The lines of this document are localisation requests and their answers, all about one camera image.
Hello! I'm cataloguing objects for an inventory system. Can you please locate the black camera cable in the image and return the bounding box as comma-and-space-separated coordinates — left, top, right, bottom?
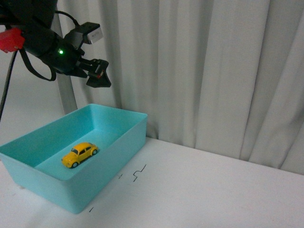
0, 10, 80, 119

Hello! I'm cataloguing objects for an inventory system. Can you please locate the grey curtain backdrop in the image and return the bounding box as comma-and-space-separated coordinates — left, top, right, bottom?
57, 0, 304, 174

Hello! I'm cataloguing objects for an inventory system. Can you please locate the yellow beetle toy car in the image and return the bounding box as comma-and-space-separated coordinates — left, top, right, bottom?
61, 142, 99, 169

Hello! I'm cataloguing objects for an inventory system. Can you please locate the black strap loop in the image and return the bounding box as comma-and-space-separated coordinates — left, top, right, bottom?
19, 48, 57, 82

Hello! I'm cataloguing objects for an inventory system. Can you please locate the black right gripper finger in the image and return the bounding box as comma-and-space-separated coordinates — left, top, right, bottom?
91, 59, 109, 77

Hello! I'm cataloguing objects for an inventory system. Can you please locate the grey aluminium post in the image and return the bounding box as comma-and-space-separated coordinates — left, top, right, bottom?
52, 14, 77, 114

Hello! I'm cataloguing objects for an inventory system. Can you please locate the turquoise plastic storage box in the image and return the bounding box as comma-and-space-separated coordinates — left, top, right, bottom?
0, 104, 148, 214

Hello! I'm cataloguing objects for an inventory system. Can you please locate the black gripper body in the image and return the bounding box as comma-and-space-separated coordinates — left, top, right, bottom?
47, 31, 93, 77

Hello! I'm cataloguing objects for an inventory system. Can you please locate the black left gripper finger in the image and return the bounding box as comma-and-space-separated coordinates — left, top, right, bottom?
86, 71, 111, 87

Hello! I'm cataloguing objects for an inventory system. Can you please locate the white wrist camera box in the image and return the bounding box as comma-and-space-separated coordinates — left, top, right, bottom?
72, 22, 103, 45

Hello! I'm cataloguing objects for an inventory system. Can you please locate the red plastic clip block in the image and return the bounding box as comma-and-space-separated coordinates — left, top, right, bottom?
0, 28, 25, 53

